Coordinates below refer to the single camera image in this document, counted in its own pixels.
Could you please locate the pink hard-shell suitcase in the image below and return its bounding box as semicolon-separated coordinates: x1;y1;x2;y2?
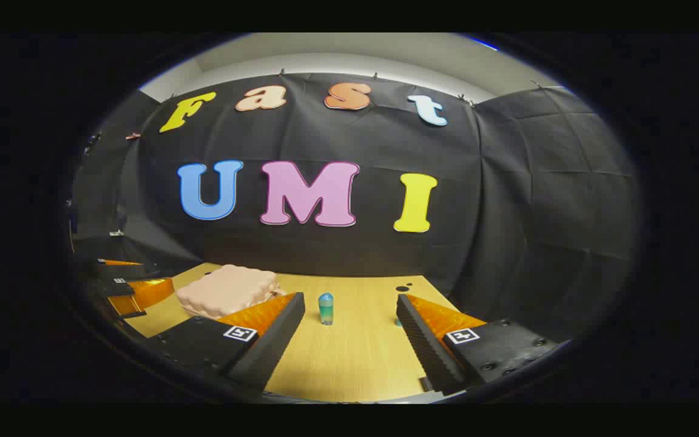
175;265;286;320

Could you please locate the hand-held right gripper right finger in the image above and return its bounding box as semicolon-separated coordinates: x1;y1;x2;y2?
396;294;569;395

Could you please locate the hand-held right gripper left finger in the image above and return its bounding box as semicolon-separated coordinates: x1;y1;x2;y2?
146;292;306;392

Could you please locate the black backdrop cloth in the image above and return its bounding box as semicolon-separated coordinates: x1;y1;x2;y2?
70;73;641;340

